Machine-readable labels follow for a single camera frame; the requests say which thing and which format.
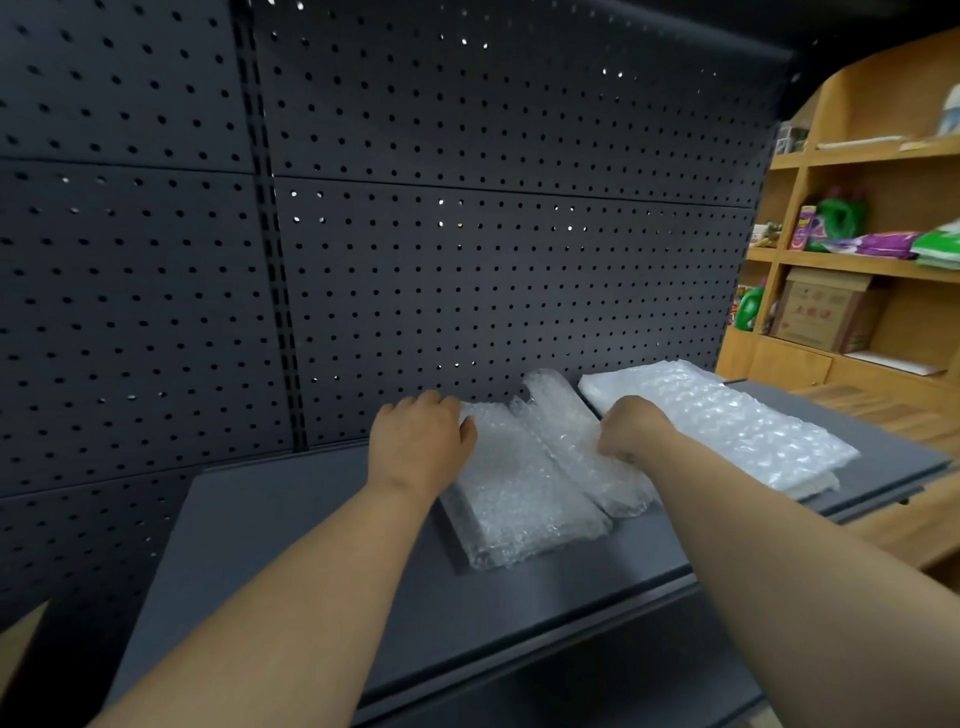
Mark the small pale packet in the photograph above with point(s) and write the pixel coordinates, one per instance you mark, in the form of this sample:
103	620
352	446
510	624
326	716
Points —
763	235

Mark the small dark box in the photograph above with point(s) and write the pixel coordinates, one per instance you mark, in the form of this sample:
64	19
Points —
791	139

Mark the green and white packet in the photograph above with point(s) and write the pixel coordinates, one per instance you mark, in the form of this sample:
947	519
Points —
939	247

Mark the green detergent bottle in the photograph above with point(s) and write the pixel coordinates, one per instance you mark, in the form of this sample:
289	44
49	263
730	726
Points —
748	309

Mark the person's left thumb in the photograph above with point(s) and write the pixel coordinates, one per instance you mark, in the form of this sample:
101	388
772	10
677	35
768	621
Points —
468	436

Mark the purple packet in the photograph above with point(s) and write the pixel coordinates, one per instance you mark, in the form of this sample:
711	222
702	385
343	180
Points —
885	244

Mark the person's right hand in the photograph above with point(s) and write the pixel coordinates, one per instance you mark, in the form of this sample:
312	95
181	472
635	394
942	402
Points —
637	429

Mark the person's right fingers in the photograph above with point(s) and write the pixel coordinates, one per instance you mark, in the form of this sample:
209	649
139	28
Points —
611	444

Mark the brown cardboard box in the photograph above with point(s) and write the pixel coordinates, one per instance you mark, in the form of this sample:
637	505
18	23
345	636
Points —
821	311

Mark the person's left forearm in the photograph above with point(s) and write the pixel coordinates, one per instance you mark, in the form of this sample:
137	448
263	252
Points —
300	600

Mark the white plastic bottle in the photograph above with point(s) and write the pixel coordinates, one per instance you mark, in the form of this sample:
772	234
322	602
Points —
951	111

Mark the dark grey metal shelf board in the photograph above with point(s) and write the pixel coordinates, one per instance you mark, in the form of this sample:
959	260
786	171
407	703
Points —
315	525

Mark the green and purple pouch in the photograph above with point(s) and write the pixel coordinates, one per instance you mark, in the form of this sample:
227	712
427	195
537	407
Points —
841	217

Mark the flat white sheet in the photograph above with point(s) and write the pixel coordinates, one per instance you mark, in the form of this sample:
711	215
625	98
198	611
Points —
862	141

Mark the white paper sheet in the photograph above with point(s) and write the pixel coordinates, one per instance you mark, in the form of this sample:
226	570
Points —
896	362

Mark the wooden shelf unit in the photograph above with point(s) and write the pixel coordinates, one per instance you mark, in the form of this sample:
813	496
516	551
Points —
892	202

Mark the person's left hand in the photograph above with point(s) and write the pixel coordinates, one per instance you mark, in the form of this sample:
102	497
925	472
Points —
420	446

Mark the black pegboard back panel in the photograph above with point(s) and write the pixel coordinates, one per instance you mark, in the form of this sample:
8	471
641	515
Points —
420	225

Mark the small-bubble wrap pack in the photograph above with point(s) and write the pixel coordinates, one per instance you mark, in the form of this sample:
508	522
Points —
517	502
570	450

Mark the large-bubble wrap sheet stack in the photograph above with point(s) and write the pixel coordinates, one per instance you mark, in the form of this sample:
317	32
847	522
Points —
742	427

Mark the person's right forearm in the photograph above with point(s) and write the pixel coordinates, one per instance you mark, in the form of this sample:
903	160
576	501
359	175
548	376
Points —
795	570

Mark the pink and purple box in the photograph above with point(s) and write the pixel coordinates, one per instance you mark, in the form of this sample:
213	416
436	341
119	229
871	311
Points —
802	229

